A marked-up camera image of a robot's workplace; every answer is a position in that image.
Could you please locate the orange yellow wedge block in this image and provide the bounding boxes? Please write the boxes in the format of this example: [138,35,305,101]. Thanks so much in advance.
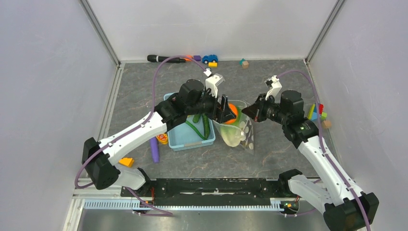
[119,157,135,168]

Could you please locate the black microphone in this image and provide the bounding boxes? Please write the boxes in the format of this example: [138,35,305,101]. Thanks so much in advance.
[147,54,186,64]

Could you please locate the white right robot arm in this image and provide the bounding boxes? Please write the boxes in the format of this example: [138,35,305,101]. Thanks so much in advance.
[242,90,379,231]

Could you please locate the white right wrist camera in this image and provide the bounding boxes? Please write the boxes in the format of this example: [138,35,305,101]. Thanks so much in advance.
[264,75,282,100]

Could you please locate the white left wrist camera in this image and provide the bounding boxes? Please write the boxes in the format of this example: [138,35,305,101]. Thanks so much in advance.
[204,68,225,98]

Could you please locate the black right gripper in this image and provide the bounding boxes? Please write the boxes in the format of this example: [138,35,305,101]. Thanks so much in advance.
[242,93,289,125]

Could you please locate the orange toy block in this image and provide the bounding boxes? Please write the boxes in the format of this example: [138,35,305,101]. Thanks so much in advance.
[183,55,194,62]

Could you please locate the slotted cable duct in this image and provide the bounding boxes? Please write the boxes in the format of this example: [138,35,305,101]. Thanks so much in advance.
[83,199,284,212]

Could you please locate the multicolour toy brick stack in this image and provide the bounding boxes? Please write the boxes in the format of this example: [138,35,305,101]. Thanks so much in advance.
[307,104,327,121]

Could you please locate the green toy cucumber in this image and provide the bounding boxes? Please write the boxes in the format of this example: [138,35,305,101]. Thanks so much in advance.
[202,115,210,140]

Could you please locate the blue toy car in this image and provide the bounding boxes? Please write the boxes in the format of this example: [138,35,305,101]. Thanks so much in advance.
[202,54,218,64]

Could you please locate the black mounting base plate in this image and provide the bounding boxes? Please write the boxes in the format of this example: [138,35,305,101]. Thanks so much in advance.
[136,178,297,206]

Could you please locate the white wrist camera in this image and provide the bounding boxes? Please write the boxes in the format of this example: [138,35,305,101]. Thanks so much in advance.
[264,75,282,100]
[204,68,225,98]

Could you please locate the green toy bean pod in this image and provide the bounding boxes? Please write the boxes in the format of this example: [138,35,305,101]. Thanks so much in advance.
[185,121,206,140]

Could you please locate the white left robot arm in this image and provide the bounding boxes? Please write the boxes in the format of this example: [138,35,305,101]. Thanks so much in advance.
[82,75,236,196]

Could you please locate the orange toy fruit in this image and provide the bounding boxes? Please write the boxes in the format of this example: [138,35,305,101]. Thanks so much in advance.
[224,104,239,125]

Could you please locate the light blue plastic basket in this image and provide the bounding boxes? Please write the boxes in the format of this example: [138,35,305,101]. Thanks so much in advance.
[164,92,217,152]

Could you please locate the teal and wood cube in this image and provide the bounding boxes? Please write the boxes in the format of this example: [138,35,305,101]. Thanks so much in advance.
[240,59,249,69]

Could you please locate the small wooden cube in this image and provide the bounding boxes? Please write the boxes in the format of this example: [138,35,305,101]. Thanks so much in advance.
[321,120,332,129]

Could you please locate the purple plastic cylinder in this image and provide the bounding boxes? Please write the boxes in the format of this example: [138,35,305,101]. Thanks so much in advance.
[150,137,160,163]

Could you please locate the purple toy block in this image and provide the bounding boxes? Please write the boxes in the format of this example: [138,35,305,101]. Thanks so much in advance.
[193,55,202,62]

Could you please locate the yellow butterfly toy brick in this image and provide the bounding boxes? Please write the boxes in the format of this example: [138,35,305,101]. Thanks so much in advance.
[156,133,168,145]

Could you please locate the clear dotted zip top bag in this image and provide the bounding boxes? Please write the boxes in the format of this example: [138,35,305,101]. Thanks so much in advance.
[214,100,255,154]

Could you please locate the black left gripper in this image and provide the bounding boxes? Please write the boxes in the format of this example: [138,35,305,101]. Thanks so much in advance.
[187,86,236,124]

